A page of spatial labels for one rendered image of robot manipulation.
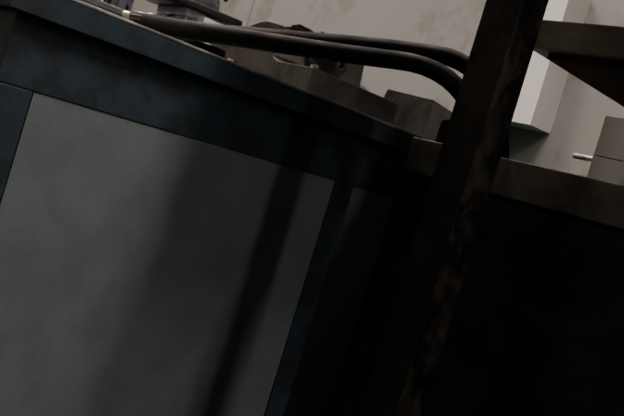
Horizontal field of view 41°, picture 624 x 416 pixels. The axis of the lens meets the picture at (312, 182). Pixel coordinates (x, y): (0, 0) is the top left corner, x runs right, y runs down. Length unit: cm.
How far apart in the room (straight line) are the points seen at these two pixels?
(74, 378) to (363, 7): 433
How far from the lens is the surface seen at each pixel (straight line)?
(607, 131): 179
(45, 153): 115
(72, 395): 129
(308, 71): 154
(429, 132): 193
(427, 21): 493
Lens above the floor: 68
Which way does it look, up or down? 1 degrees down
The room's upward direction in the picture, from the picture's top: 17 degrees clockwise
